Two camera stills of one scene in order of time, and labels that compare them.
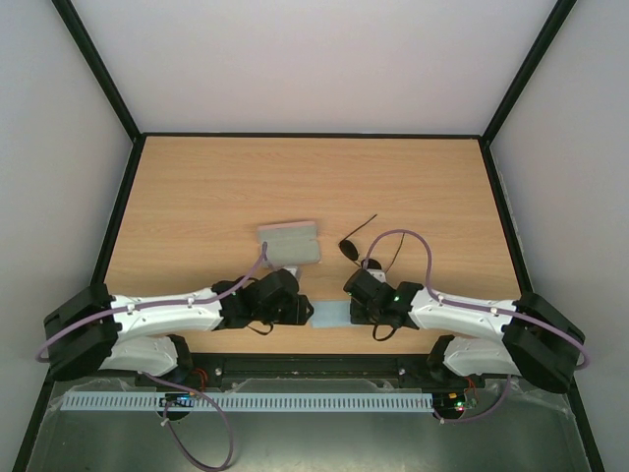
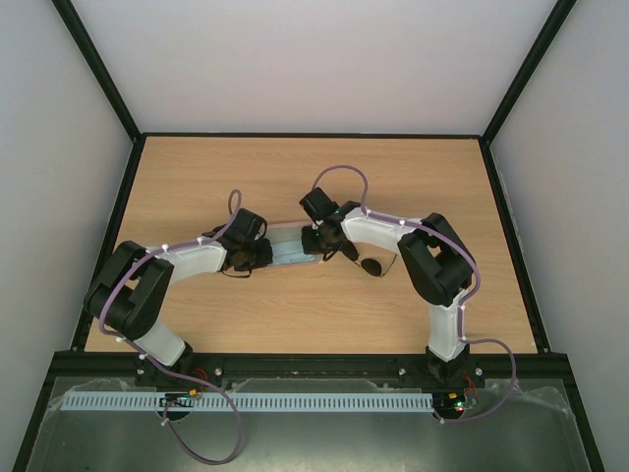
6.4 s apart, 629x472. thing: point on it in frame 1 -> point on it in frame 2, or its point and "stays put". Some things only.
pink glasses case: [292, 244] stays put
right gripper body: [359, 310] -> [309, 239]
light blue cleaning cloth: [331, 314] -> [289, 252]
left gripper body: [287, 316] -> [256, 259]
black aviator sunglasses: [349, 250] stays put
